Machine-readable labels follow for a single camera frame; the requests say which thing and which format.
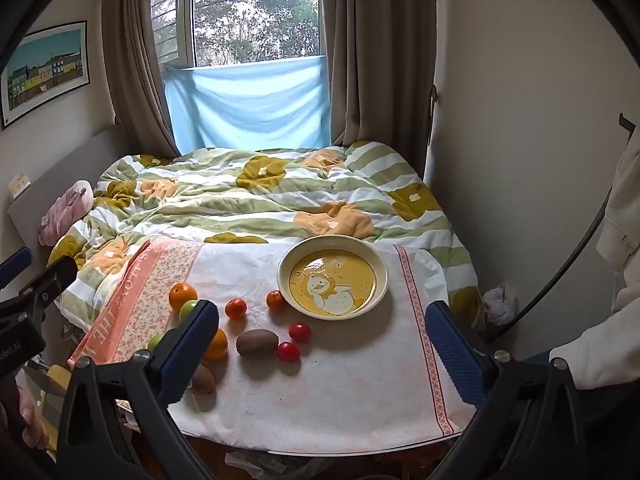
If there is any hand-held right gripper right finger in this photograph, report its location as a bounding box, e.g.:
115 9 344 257
425 301 586 480

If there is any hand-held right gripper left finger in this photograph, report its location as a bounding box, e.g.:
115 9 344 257
56 300 221 480

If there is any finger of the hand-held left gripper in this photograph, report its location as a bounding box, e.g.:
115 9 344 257
0 256 78 322
0 247 33 289

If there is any orange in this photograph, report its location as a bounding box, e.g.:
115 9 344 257
202 327 229 362
168 282 198 311

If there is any brown kiwi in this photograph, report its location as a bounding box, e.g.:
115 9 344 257
190 362 217 393

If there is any kiwi with green sticker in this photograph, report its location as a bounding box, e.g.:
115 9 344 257
236 330 279 357

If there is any yellow cartoon bowl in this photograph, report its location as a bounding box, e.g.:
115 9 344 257
277 235 390 320

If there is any person's left hand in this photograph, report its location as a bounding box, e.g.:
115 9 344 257
0 385 49 452

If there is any crumpled plastic bag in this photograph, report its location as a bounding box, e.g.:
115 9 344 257
485 284 521 326

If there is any white and pink tablecloth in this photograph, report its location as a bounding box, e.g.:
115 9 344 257
67 239 476 458

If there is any green striped floral quilt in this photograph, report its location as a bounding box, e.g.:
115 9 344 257
46 141 483 331

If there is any white garment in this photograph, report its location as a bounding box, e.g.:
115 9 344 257
549 130 640 391

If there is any brown curtain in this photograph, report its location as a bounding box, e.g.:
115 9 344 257
101 0 193 158
317 0 441 181

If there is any light blue cloth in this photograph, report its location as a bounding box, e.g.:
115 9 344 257
164 56 333 152

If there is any window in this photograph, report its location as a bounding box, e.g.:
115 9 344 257
150 0 321 68

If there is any framed wall picture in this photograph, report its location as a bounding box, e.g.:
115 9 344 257
0 21 91 131

